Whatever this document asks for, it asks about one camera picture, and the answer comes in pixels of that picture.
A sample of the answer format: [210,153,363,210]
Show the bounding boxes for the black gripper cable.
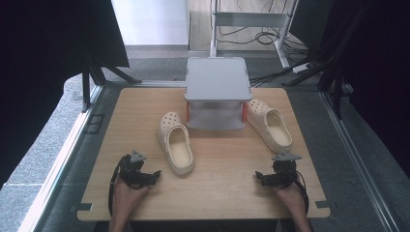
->
[107,157,125,218]
[293,169,310,216]

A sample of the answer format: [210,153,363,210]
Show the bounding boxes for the white power strip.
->
[291,62,313,73]

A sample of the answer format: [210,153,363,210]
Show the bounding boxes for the aluminium frame rail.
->
[17,84,104,232]
[318,84,402,232]

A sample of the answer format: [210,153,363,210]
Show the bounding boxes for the white metal stand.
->
[208,0,300,70]

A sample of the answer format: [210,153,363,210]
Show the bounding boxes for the black tripod stand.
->
[80,47,143,114]
[282,3,370,121]

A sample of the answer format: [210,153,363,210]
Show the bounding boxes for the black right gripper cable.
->
[293,169,310,216]

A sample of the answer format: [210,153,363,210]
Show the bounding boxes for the grey shoe rack shelf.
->
[184,56,253,131]

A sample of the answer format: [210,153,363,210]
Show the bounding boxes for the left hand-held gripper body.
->
[117,149,148,189]

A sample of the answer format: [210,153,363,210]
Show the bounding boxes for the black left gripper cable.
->
[107,157,125,218]

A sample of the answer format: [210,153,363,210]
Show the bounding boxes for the cream clog shoe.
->
[157,111,196,176]
[245,99,294,155]

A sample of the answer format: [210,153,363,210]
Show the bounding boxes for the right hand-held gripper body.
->
[271,152,304,188]

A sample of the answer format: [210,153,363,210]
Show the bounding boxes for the black floor cables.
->
[216,0,315,89]

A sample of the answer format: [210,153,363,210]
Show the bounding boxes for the black curtain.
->
[0,0,131,189]
[317,0,410,179]

